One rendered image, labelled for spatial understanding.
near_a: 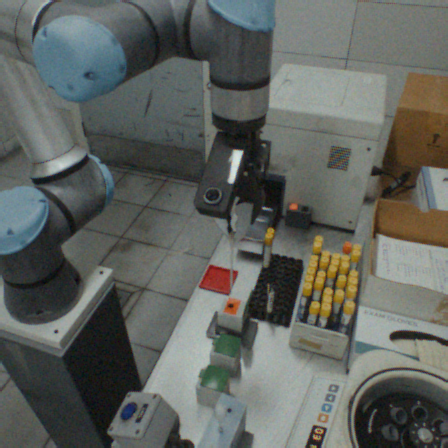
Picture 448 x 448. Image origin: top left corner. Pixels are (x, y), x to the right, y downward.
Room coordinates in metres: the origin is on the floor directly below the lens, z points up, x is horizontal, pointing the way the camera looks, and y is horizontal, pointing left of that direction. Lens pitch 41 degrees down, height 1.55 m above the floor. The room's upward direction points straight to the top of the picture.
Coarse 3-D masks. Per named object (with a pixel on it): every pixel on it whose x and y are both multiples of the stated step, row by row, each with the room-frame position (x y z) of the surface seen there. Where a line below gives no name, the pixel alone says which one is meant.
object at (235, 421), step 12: (228, 396) 0.29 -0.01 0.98; (228, 408) 0.28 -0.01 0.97; (240, 408) 0.28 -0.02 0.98; (216, 420) 0.26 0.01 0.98; (228, 420) 0.26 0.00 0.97; (240, 420) 0.26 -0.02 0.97; (204, 432) 0.24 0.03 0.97; (216, 432) 0.24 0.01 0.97; (228, 432) 0.24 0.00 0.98; (240, 432) 0.26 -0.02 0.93; (204, 444) 0.23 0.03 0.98; (216, 444) 0.23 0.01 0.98; (228, 444) 0.23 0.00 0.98; (240, 444) 0.26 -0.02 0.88
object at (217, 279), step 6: (210, 264) 0.65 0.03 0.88; (210, 270) 0.64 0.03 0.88; (216, 270) 0.64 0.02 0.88; (222, 270) 0.64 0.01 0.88; (228, 270) 0.64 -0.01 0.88; (234, 270) 0.64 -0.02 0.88; (204, 276) 0.62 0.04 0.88; (210, 276) 0.62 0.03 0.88; (216, 276) 0.62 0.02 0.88; (222, 276) 0.62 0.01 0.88; (228, 276) 0.62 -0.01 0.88; (234, 276) 0.62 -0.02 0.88; (204, 282) 0.60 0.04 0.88; (210, 282) 0.60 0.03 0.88; (216, 282) 0.60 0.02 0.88; (222, 282) 0.60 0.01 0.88; (228, 282) 0.60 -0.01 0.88; (204, 288) 0.59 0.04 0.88; (210, 288) 0.58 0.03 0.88; (216, 288) 0.58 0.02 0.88; (222, 288) 0.59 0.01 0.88; (228, 288) 0.59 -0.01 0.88; (228, 294) 0.57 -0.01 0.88
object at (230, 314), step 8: (224, 304) 0.49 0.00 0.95; (232, 304) 0.48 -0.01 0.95; (240, 304) 0.48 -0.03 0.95; (224, 312) 0.47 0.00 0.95; (232, 312) 0.47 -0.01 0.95; (240, 312) 0.47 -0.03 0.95; (224, 320) 0.46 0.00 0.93; (232, 320) 0.46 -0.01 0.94; (240, 320) 0.45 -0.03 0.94; (232, 328) 0.46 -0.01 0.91; (240, 328) 0.45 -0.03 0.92
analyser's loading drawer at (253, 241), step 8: (272, 200) 0.85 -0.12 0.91; (280, 200) 0.85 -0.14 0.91; (264, 208) 0.78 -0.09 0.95; (272, 208) 0.82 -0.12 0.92; (264, 216) 0.78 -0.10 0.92; (272, 216) 0.79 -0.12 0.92; (256, 224) 0.74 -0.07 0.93; (264, 224) 0.73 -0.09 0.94; (272, 224) 0.76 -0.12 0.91; (248, 232) 0.73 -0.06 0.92; (256, 232) 0.73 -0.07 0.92; (264, 232) 0.73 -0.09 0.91; (240, 240) 0.69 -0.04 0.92; (248, 240) 0.68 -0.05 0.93; (256, 240) 0.68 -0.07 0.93; (240, 248) 0.69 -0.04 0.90; (248, 248) 0.68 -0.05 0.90; (256, 248) 0.68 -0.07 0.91
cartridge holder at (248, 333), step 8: (216, 312) 0.51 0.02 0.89; (216, 320) 0.49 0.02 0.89; (248, 320) 0.48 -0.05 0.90; (208, 328) 0.48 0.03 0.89; (216, 328) 0.46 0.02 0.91; (224, 328) 0.46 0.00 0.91; (248, 328) 0.48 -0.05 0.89; (256, 328) 0.48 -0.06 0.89; (208, 336) 0.47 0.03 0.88; (240, 336) 0.45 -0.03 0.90; (248, 336) 0.46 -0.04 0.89; (248, 344) 0.44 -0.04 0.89
